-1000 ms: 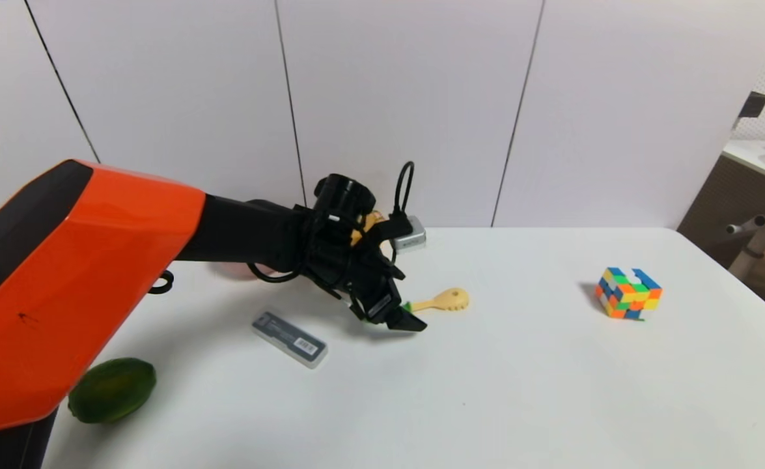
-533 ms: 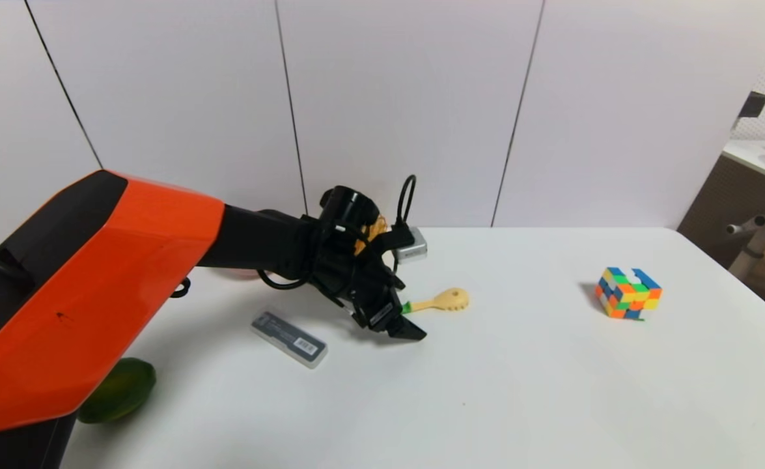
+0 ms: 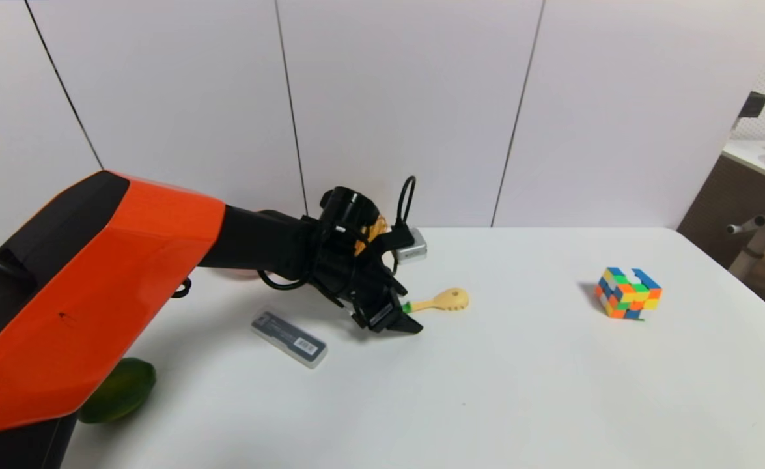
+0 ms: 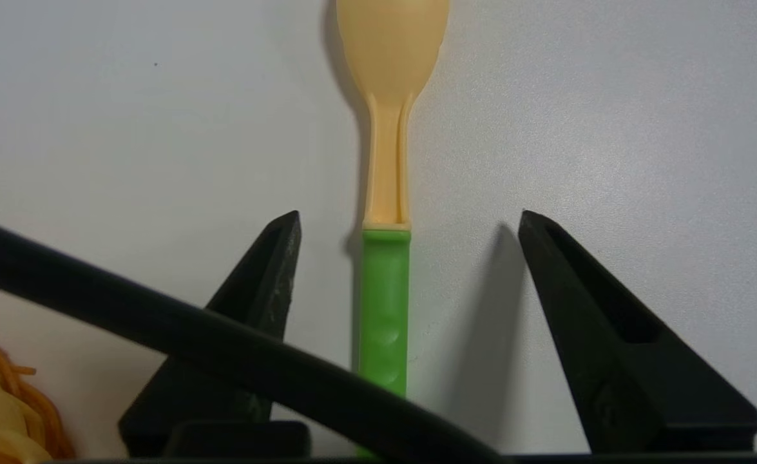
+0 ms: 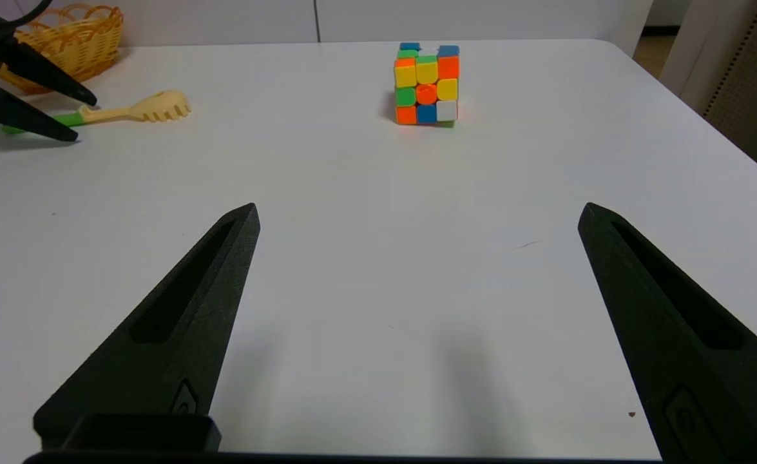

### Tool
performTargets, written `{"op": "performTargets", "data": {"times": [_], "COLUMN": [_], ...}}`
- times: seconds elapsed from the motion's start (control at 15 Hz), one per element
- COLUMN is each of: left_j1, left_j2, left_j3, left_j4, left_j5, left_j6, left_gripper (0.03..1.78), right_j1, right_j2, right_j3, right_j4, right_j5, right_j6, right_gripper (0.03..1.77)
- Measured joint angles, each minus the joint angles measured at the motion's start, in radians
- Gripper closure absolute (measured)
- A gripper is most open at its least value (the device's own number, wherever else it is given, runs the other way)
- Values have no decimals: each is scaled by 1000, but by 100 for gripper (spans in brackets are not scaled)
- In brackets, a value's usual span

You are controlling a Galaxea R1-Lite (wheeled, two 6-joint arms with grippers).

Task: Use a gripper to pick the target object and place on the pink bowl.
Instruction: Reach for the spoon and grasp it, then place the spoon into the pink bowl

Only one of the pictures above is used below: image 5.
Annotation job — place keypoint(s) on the yellow woven wicker basket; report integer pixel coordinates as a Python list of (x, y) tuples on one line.
[(75, 38)]

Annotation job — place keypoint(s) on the colourful puzzle cube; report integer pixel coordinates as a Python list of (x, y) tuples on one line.
[(426, 87)]

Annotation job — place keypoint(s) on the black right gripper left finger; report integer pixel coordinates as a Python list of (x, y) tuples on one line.
[(159, 348)]

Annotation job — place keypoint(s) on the brown perforated panel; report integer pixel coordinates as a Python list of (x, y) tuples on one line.
[(752, 84)]

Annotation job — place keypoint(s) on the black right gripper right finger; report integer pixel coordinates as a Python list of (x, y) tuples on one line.
[(707, 361)]

